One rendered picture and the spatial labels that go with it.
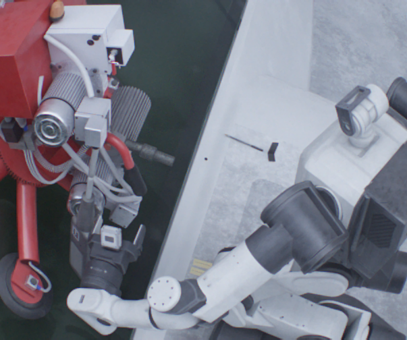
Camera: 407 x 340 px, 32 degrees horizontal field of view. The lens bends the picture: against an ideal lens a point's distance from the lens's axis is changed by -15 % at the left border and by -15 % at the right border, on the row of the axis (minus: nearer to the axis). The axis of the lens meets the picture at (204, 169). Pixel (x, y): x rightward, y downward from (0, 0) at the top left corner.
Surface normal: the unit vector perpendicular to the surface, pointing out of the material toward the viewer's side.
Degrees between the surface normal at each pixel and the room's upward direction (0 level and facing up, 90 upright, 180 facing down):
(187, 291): 47
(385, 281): 90
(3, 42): 20
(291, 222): 39
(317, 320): 3
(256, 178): 0
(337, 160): 14
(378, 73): 0
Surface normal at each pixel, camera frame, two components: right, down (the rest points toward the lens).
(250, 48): 0.82, -0.22
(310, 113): 0.28, -0.77
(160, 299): -0.58, -0.43
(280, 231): -0.29, -0.07
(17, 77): -0.26, 0.76
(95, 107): 0.06, -0.72
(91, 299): -0.53, -0.62
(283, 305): 0.37, -0.47
